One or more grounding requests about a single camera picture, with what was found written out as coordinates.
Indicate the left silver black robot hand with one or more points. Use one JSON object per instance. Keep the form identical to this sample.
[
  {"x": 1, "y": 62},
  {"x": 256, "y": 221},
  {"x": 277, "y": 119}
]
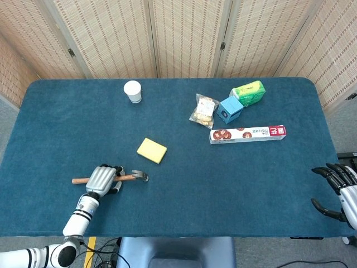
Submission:
[{"x": 100, "y": 180}]

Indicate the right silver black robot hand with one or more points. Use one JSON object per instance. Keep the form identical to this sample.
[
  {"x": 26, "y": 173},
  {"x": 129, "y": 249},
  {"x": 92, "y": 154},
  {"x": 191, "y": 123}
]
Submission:
[{"x": 348, "y": 195}]

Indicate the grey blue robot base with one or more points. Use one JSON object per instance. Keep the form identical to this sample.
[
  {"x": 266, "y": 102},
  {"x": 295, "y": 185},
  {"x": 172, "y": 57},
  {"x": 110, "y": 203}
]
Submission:
[{"x": 175, "y": 251}]

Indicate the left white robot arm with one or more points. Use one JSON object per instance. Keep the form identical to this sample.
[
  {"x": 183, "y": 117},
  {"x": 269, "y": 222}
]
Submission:
[{"x": 78, "y": 220}]

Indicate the yellow sponge block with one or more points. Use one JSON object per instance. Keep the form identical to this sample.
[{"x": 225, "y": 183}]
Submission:
[{"x": 152, "y": 150}]

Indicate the black table control panel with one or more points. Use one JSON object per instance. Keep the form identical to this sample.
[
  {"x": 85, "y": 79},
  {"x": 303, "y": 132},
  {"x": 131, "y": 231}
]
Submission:
[{"x": 306, "y": 238}]

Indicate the yellow floor tape strip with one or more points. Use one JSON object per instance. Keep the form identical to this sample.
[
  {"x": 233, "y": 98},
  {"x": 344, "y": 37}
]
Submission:
[{"x": 89, "y": 254}]

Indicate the white paper cup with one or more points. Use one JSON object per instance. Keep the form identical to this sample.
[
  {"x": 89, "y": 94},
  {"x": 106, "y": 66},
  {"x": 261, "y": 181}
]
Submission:
[{"x": 133, "y": 91}]

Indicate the black screen hinge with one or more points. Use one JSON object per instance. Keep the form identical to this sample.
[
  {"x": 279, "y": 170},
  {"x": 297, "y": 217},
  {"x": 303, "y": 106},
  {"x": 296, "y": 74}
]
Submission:
[
  {"x": 351, "y": 96},
  {"x": 71, "y": 52},
  {"x": 222, "y": 46}
]

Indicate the long cling wrap box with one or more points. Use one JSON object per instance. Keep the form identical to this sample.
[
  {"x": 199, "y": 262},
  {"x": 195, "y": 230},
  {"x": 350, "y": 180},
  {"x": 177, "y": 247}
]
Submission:
[{"x": 248, "y": 134}]

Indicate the clear snack bag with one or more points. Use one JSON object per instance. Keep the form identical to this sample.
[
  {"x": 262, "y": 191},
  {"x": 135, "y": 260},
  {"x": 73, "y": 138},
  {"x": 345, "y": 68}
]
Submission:
[{"x": 203, "y": 111}]

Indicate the green yellow tissue pack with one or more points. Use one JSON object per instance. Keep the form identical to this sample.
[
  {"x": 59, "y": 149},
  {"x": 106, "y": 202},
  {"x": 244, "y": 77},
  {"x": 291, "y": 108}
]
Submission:
[{"x": 248, "y": 92}]

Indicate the woven bamboo folding screen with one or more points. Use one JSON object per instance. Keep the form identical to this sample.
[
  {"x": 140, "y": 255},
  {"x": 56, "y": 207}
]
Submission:
[{"x": 111, "y": 36}]

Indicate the small blue carton box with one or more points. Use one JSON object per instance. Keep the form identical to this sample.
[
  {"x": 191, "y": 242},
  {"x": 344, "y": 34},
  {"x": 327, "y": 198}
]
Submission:
[{"x": 229, "y": 109}]

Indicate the black equipment frame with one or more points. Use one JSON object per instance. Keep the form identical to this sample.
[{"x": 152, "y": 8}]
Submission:
[{"x": 348, "y": 157}]

